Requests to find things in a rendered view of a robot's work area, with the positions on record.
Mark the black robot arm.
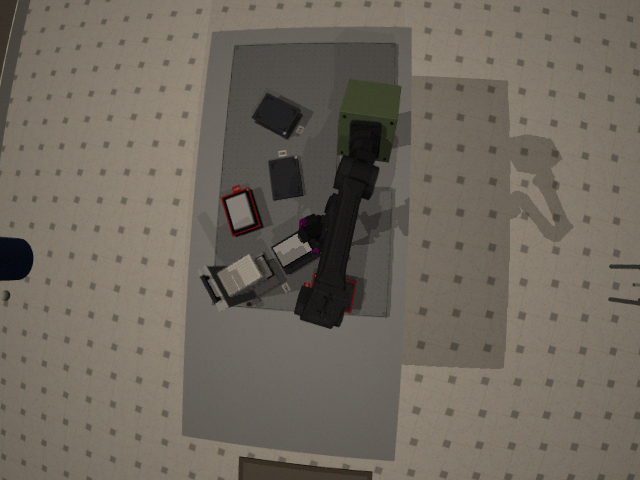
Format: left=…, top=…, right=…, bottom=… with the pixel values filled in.
left=294, top=120, right=382, bottom=329

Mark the grey shelf rack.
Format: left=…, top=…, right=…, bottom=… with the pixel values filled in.
left=207, top=252, right=280, bottom=307

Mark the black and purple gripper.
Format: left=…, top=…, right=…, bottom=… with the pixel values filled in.
left=299, top=214, right=323, bottom=253

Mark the white well plate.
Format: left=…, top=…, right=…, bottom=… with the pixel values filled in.
left=226, top=193, right=255, bottom=230

